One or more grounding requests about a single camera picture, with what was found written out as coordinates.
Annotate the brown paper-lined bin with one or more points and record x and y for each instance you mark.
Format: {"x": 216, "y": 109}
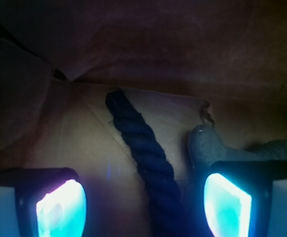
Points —
{"x": 181, "y": 63}

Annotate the grey plush bunny toy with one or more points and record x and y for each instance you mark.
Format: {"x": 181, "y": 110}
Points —
{"x": 206, "y": 147}

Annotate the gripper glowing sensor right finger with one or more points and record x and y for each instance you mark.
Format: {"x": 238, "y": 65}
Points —
{"x": 247, "y": 198}

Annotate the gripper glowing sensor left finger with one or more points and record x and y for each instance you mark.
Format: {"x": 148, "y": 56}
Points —
{"x": 41, "y": 202}

